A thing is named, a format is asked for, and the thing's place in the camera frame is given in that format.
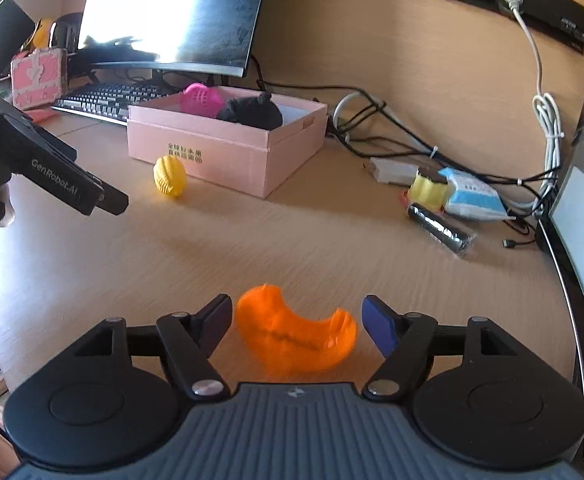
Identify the pink patterned box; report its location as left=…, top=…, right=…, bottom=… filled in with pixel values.
left=10, top=48, right=67, bottom=110

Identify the black roll in wrapper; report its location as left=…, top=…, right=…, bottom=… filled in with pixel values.
left=407, top=203, right=475, bottom=257

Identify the pink plastic strainer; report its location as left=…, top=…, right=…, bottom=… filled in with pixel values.
left=179, top=82, right=226, bottom=118

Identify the black cable bundle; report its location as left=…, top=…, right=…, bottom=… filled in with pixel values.
left=248, top=52, right=561, bottom=252

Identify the black keyboard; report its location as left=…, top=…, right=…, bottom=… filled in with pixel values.
left=51, top=82, right=175, bottom=126

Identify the left black monitor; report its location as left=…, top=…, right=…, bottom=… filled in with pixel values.
left=77, top=0, right=263, bottom=77

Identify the yellow pudding toy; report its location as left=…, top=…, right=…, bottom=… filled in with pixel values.
left=407, top=167, right=448, bottom=212

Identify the pink cardboard box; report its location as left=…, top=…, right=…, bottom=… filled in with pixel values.
left=127, top=87, right=328, bottom=198

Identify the white bundled cable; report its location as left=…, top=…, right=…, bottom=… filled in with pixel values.
left=500, top=0, right=567, bottom=212

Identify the white adapter box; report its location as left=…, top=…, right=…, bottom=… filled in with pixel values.
left=363, top=157, right=418, bottom=186

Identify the blue white tissue pack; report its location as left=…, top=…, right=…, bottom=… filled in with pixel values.
left=438, top=167, right=510, bottom=221

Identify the orange toy croissant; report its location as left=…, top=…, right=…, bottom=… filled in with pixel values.
left=234, top=284, right=358, bottom=375

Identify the yellow toy corn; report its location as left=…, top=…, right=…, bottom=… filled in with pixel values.
left=153, top=155, right=188, bottom=198

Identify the black plush toy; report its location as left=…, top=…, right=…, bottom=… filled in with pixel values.
left=216, top=92, right=283, bottom=130

